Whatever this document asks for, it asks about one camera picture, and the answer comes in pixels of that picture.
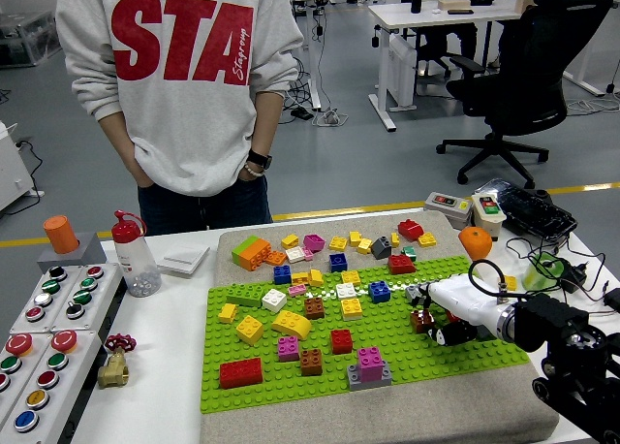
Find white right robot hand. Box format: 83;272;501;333
405;274;506;350

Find brown toy brick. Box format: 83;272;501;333
410;309;436;335
303;296;326;320
299;348;325;377

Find grey roof toy brick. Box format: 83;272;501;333
370;235;394;260

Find grey base toy brick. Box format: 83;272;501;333
346;360;393;393

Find yellow arch toy brick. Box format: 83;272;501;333
270;308;313;341

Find green studded baseplate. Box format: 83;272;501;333
200;254;531;415

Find green long toy brick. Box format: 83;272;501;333
225;282;267;308

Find red long toy brick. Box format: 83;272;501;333
218;356;264;391

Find orange fruit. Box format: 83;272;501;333
457;226;494;263

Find light green plastic cup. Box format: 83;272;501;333
521;251;566;293

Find black device clear case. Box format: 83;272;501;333
473;177;578;244

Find black power adapter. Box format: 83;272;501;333
560;262;590;294

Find beige foam mat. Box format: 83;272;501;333
199;208;561;444

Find black office chair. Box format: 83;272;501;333
434;0;616;191

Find orange long brick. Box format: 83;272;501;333
238;238;273;272

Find lime green long brick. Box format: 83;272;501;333
231;235;261;266

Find white computer case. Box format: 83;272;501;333
386;34;419;113

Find clear bottle red cap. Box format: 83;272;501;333
111;209;163;299

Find person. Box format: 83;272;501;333
55;0;305;237

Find brass valve red handwheel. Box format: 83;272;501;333
97;333;139;391

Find grey control box with knob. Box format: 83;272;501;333
50;262;125;333

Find grey square block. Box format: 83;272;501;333
37;231;108;273

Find grey four-button control box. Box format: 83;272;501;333
9;263;84;334

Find button box yellow blue buttons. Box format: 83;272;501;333
0;328;106;444

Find orange cylinder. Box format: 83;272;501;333
43;214;80;255

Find emergency stop button box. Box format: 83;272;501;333
0;331;52;424

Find white cabinet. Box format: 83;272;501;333
0;118;46;213

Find clear plastic crate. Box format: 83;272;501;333
0;10;63;69

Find thin black cable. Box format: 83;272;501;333
505;236;620;319

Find white two-button switch box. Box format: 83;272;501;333
471;193;509;241

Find grey two-button switch box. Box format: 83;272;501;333
423;191;475;231

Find white desk with cables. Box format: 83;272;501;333
289;0;325;111

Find white wall switch plate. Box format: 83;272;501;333
157;246;211;278

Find black hanging desk cables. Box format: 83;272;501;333
290;0;335;115

